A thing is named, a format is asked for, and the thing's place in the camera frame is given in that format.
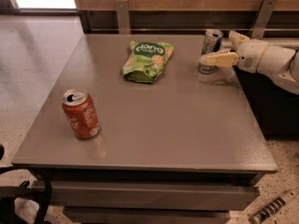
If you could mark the silver blue redbull can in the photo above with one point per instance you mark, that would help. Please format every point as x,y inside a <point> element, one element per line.
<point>212,43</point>

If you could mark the left metal wall bracket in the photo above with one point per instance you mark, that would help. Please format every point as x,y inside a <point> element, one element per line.
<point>123,17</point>

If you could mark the grey cabinet drawer front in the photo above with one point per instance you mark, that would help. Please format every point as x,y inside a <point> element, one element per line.
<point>152,195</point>

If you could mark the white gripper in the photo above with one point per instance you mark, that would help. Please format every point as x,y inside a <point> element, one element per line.
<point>251,55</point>

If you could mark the power strip on floor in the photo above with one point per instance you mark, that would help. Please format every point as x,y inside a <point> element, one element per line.
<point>274,207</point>

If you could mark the red coke can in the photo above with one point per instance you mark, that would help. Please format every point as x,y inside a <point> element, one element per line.
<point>80,112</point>

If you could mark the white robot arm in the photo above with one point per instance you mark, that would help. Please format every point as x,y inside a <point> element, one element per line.
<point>280,65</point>

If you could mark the lower grey drawer front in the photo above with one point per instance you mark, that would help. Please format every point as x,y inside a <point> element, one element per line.
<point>88,215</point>

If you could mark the metal wall bracket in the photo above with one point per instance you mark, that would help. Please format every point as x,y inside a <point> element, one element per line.
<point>262,18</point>
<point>123,17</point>

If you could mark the black chair base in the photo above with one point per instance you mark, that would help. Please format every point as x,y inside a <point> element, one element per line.
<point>8,195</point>

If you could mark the right metal wall bracket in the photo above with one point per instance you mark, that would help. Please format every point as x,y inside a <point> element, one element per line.
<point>262,18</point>

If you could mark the green chip bag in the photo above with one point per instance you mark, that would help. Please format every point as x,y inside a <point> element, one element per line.
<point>147,61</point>

